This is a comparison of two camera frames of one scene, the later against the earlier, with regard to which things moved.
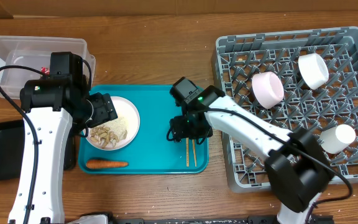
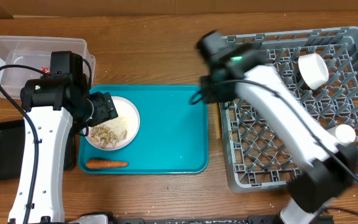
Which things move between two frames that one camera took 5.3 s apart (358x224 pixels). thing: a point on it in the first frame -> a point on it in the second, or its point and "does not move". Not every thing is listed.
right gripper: x=183 y=130 -> x=212 y=97
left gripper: x=105 y=109 does not move
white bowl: x=313 y=70 does not move
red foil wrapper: x=45 y=70 does not move
